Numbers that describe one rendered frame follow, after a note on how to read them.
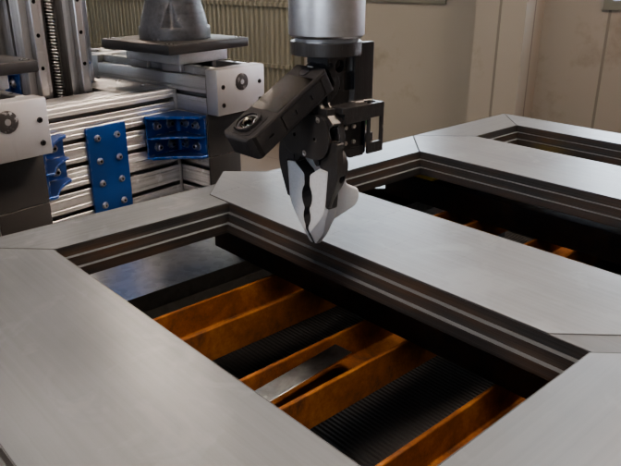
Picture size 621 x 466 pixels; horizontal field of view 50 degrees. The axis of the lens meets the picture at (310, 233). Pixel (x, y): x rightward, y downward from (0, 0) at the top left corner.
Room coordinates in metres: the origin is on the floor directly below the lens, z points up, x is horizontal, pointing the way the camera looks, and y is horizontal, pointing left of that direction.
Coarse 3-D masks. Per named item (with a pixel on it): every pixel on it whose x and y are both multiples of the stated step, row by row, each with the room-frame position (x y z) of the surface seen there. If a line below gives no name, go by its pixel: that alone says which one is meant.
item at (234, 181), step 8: (232, 176) 1.08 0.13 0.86; (240, 176) 1.08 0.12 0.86; (248, 176) 1.08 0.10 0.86; (256, 176) 1.08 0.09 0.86; (264, 176) 1.08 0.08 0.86; (272, 176) 1.08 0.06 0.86; (280, 176) 1.08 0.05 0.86; (216, 184) 1.03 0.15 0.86; (224, 184) 1.03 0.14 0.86; (232, 184) 1.03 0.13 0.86; (240, 184) 1.03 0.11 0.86; (248, 184) 1.03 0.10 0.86; (216, 192) 0.99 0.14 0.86
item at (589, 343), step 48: (528, 144) 1.43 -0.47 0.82; (576, 144) 1.36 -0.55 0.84; (528, 192) 1.07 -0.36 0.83; (576, 192) 1.01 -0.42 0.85; (96, 240) 0.80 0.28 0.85; (144, 240) 0.84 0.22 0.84; (192, 240) 0.88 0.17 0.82; (288, 240) 0.83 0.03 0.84; (384, 288) 0.71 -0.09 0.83; (432, 288) 0.66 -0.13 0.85; (480, 336) 0.60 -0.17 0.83; (528, 336) 0.58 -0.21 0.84; (576, 336) 0.56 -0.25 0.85
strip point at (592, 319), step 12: (600, 300) 0.63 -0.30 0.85; (612, 300) 0.63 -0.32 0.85; (588, 312) 0.61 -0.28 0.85; (600, 312) 0.61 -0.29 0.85; (612, 312) 0.61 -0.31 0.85; (564, 324) 0.58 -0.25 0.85; (576, 324) 0.58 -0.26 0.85; (588, 324) 0.58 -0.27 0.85; (600, 324) 0.58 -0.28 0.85; (612, 324) 0.58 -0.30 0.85
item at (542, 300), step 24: (552, 264) 0.72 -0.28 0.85; (576, 264) 0.72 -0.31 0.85; (504, 288) 0.66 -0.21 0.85; (528, 288) 0.66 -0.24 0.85; (552, 288) 0.66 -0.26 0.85; (576, 288) 0.66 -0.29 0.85; (600, 288) 0.66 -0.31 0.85; (504, 312) 0.61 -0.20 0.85; (528, 312) 0.61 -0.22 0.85; (552, 312) 0.61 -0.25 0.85; (576, 312) 0.61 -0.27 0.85
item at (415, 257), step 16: (448, 224) 0.86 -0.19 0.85; (416, 240) 0.80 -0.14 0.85; (432, 240) 0.80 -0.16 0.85; (448, 240) 0.80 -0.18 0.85; (464, 240) 0.80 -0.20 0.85; (480, 240) 0.80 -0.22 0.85; (496, 240) 0.80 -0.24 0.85; (368, 256) 0.75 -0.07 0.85; (384, 256) 0.75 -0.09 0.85; (400, 256) 0.75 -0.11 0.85; (416, 256) 0.75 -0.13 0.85; (432, 256) 0.75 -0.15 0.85; (448, 256) 0.75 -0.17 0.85; (400, 272) 0.70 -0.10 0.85; (416, 272) 0.70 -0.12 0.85
